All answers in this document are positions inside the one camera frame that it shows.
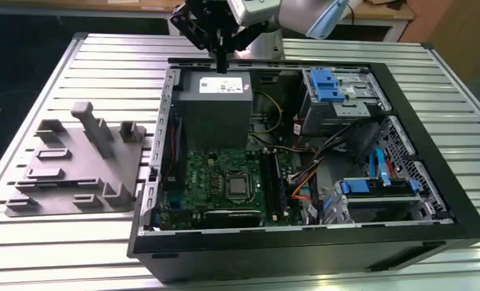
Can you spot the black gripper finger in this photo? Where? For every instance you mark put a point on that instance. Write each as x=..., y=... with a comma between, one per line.
x=192, y=30
x=240, y=39

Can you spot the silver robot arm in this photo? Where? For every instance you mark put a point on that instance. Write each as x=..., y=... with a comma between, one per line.
x=265, y=42

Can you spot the black RAM slot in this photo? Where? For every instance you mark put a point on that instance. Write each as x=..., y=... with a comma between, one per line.
x=268, y=182

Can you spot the wooden workbench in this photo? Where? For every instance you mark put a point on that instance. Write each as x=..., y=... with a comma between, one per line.
x=102, y=9

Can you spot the blue plastic drive latch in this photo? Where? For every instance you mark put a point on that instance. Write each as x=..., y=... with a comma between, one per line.
x=325, y=88

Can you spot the grey power supply unit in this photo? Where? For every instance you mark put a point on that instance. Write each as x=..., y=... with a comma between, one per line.
x=212, y=121

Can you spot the silver metal drive cage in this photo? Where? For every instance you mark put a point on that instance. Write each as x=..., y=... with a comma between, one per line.
x=353, y=109

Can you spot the green motherboard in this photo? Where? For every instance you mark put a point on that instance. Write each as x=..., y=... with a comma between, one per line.
x=201, y=182

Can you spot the silver CPU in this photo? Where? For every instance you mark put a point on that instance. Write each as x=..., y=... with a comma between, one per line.
x=238, y=185

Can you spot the grey parts rack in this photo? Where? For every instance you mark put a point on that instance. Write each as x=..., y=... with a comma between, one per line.
x=82, y=160

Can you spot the brown wooden cabinet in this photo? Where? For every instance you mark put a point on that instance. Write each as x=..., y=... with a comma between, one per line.
x=458, y=30

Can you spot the black graphics card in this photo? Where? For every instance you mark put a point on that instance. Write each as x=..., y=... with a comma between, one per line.
x=232, y=216

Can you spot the hard disk in blue carrier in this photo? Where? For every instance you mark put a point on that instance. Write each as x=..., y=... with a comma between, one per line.
x=386, y=189

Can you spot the grey metal disk bay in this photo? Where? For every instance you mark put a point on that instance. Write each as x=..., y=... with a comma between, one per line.
x=382, y=199

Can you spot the black PC case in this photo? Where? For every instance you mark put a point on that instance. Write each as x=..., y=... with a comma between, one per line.
x=265, y=257

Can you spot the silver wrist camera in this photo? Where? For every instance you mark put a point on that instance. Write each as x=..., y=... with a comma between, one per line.
x=252, y=13

